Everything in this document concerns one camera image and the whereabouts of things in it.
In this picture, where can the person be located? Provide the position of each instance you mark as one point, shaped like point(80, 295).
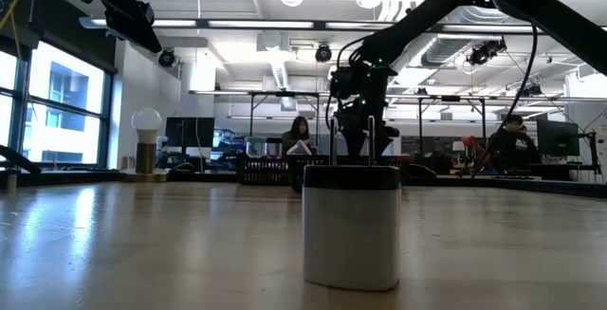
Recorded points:
point(299, 127)
point(512, 149)

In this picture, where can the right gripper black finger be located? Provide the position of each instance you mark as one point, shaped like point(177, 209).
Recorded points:
point(358, 141)
point(385, 139)

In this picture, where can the black metal rig frame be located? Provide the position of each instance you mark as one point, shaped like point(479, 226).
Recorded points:
point(420, 125)
point(251, 120)

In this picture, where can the bulb lamp brass base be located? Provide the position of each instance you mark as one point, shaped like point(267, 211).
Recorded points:
point(146, 151)

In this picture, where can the black computer monitor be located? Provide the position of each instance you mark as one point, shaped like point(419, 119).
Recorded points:
point(189, 132)
point(559, 140)

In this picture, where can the black ceiling spotlight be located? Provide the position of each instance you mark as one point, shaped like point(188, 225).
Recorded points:
point(483, 51)
point(167, 57)
point(323, 53)

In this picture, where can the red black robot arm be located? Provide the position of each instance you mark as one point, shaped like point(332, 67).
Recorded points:
point(474, 145)

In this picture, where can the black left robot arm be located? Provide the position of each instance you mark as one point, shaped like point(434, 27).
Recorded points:
point(123, 11)

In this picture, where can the black light rail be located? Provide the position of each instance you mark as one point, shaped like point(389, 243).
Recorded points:
point(265, 24)

